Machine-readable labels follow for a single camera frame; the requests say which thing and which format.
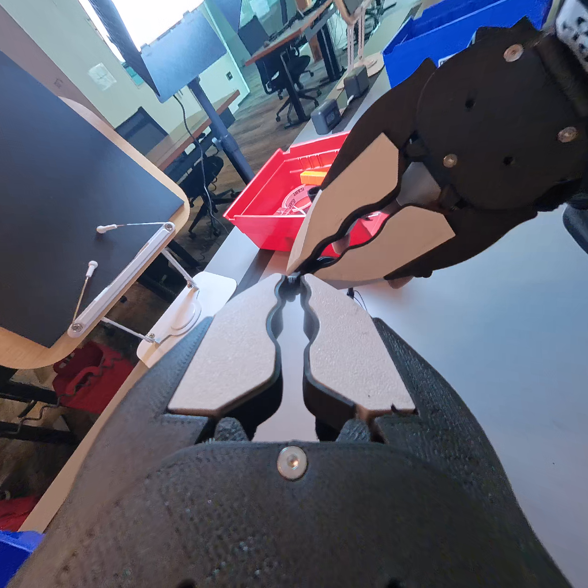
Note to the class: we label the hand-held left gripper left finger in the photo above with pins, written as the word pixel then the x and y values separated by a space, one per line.
pixel 229 363

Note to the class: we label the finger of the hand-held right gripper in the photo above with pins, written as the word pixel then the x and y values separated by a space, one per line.
pixel 404 243
pixel 353 183

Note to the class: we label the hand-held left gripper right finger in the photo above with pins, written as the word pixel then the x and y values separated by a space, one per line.
pixel 356 363

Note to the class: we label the red plastic bin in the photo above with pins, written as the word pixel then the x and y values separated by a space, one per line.
pixel 262 216

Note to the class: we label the blue plastic bin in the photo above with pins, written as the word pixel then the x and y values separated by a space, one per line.
pixel 441 41
pixel 18 558

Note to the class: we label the orange plastic strip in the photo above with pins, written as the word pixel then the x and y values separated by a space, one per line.
pixel 313 175

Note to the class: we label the tape roll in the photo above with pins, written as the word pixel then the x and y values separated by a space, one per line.
pixel 291 202

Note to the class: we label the small grey box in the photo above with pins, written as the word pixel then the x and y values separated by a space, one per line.
pixel 356 81
pixel 326 117

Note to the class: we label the black board with wooden back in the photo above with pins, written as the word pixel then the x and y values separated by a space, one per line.
pixel 363 64

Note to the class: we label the black office chair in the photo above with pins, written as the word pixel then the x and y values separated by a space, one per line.
pixel 287 73
pixel 204 179

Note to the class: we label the black light stand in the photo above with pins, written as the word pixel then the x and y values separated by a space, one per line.
pixel 220 133

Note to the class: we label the wooden office desk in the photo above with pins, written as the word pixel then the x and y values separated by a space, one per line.
pixel 202 119
pixel 294 27

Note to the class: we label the studio light panel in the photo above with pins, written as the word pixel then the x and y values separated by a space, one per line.
pixel 183 50

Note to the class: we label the black board on white stand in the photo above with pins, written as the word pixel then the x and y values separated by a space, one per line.
pixel 69 206

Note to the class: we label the red bag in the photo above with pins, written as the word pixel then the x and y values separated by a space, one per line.
pixel 18 512

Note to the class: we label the dark wall panel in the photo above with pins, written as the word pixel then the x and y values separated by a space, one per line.
pixel 142 131

